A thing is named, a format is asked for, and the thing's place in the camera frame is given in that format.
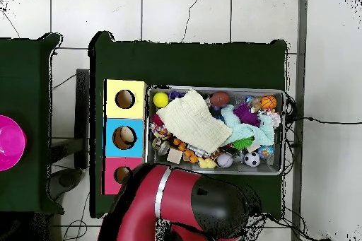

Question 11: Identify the yellow ball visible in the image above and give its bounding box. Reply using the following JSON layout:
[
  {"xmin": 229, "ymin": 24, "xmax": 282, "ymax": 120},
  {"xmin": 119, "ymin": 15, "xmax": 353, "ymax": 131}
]
[{"xmin": 153, "ymin": 91, "xmax": 170, "ymax": 109}]

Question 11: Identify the small wooden block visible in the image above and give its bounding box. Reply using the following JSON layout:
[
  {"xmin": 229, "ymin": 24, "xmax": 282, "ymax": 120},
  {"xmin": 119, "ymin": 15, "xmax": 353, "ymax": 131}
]
[{"xmin": 166, "ymin": 148, "xmax": 184, "ymax": 165}]

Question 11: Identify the grey metal post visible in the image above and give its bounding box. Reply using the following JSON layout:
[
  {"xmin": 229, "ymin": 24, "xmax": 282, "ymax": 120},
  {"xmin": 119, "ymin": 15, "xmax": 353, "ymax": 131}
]
[{"xmin": 291, "ymin": 0, "xmax": 308, "ymax": 241}]

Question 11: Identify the black and white soccer ball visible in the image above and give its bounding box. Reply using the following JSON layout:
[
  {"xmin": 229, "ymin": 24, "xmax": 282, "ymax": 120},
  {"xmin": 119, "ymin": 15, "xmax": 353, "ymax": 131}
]
[{"xmin": 243, "ymin": 151, "xmax": 261, "ymax": 167}]

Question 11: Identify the clear mesh bin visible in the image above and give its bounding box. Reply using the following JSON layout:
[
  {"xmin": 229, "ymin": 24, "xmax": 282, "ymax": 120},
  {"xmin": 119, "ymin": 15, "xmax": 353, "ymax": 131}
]
[{"xmin": 145, "ymin": 86, "xmax": 286, "ymax": 176}]

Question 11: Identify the black metal stand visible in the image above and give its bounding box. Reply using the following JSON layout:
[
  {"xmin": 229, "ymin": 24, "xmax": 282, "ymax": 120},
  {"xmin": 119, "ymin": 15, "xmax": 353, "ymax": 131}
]
[{"xmin": 50, "ymin": 68, "xmax": 91, "ymax": 170}]

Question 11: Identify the cream waffle cloth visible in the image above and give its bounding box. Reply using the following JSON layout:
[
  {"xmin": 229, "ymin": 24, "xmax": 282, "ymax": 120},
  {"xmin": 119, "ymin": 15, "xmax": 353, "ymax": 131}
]
[{"xmin": 156, "ymin": 88, "xmax": 233, "ymax": 155}]

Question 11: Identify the yellow rubber duck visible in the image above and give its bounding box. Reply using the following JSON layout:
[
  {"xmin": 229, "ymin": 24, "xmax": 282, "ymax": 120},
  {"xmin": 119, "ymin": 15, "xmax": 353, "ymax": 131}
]
[{"xmin": 197, "ymin": 157, "xmax": 217, "ymax": 170}]

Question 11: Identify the purple spiky monster toy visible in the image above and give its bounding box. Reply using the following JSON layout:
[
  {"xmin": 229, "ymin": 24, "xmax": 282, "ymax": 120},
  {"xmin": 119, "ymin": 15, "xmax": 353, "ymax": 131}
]
[{"xmin": 233, "ymin": 102, "xmax": 262, "ymax": 128}]

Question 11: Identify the mint green waffle cloth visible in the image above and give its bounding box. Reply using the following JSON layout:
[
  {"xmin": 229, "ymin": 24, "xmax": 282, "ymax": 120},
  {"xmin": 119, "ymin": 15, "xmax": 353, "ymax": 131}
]
[{"xmin": 220, "ymin": 104, "xmax": 276, "ymax": 147}]

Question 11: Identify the orange toy basketball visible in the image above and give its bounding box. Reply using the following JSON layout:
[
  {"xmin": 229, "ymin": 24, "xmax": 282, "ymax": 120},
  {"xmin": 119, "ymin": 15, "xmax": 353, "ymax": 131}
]
[{"xmin": 259, "ymin": 95, "xmax": 278, "ymax": 111}]

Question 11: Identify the black floor cable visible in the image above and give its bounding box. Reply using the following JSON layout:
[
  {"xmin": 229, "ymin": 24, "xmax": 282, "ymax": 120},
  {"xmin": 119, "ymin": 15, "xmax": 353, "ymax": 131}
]
[{"xmin": 285, "ymin": 116, "xmax": 362, "ymax": 125}]

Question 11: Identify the white toy baseball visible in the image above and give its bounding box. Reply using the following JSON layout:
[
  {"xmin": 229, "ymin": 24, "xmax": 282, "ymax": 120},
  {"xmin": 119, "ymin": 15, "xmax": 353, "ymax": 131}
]
[{"xmin": 216, "ymin": 153, "xmax": 234, "ymax": 169}]

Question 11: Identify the brown toy football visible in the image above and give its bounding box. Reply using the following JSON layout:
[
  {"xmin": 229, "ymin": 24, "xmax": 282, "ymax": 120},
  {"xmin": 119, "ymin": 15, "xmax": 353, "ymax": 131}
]
[{"xmin": 209, "ymin": 91, "xmax": 231, "ymax": 108}]

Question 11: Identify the dark green table cloth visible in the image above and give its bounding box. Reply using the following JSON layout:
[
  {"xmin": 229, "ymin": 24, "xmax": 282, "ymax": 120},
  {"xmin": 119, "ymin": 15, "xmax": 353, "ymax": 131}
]
[
  {"xmin": 88, "ymin": 30, "xmax": 290, "ymax": 221},
  {"xmin": 0, "ymin": 33, "xmax": 65, "ymax": 215}
]

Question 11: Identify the magenta round object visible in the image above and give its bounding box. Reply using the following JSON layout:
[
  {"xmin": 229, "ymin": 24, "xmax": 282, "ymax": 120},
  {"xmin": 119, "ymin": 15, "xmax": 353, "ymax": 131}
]
[{"xmin": 0, "ymin": 114, "xmax": 28, "ymax": 172}]

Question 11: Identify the wooden box with three holes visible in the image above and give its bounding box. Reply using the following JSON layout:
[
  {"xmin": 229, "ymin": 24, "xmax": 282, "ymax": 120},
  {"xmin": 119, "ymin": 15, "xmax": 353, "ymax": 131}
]
[{"xmin": 102, "ymin": 78, "xmax": 148, "ymax": 196}]

